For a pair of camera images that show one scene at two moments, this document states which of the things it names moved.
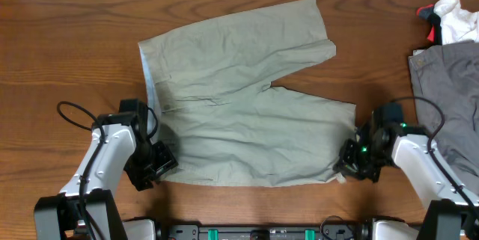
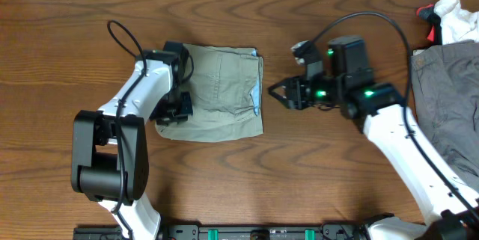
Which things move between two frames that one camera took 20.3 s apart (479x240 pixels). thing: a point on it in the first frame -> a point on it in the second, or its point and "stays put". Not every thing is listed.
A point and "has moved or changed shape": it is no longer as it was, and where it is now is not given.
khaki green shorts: [224, 123] has moved or changed shape
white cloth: [457, 25] stays put
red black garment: [427, 12] stays put
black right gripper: [347, 167] -> [296, 88]
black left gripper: [162, 160] -> [174, 109]
